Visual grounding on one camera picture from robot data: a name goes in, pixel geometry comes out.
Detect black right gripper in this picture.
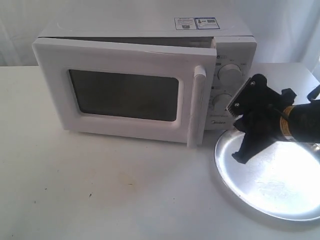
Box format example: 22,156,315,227
226,73,288,164

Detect white microwave door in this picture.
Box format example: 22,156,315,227
32,37,217,147

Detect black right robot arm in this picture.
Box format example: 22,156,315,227
226,74,320,143

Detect white microwave oven body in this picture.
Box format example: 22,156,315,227
36,15,258,132

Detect lower white control knob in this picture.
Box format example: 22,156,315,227
212,93,232,116

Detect white control knob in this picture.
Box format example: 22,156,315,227
218,63,243,87
212,93,232,116

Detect round silver metal tray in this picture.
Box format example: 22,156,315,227
213,130,320,222

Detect upper white control knob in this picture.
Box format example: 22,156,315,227
218,63,243,87

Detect white backdrop curtain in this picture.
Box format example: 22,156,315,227
0,0,320,71

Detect blue white label sticker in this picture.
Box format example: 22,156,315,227
174,17,220,30

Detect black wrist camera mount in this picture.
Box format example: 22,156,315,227
280,88,297,106

